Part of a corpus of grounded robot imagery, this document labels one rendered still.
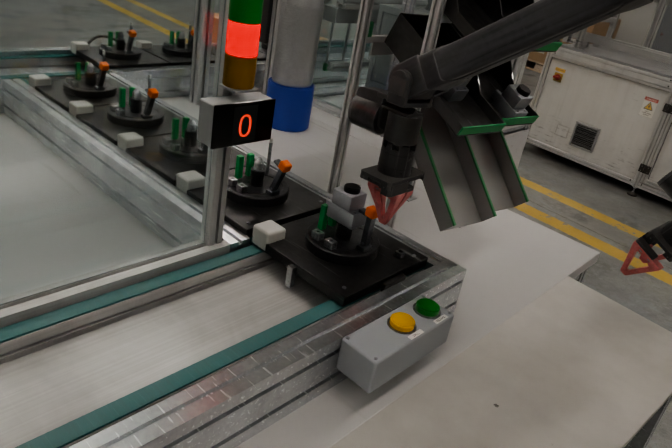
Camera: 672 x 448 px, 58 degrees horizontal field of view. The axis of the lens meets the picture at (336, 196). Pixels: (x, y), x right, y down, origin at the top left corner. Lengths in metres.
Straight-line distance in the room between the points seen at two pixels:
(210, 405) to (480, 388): 0.48
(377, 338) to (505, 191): 0.63
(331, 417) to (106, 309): 0.37
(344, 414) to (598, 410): 0.44
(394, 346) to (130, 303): 0.41
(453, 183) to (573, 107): 3.97
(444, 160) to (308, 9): 0.80
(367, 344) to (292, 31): 1.23
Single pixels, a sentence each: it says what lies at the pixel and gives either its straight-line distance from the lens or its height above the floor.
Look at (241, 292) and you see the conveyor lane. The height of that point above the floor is 0.92.
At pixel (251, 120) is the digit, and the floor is 1.21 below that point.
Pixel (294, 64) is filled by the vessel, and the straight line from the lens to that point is 1.96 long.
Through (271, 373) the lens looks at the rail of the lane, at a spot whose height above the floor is 0.96.
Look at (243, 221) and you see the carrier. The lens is 1.17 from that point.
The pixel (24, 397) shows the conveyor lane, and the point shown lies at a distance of 0.89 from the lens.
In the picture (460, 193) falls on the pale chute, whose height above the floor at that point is 1.04.
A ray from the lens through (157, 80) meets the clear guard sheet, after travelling 0.93.
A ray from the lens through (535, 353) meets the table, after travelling 1.22.
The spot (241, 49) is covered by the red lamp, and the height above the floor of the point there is 1.32.
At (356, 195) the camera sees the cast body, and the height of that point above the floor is 1.08.
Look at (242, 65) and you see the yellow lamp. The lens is 0.95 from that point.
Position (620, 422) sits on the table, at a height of 0.86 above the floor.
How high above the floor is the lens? 1.52
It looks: 24 degrees down
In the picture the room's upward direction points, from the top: 11 degrees clockwise
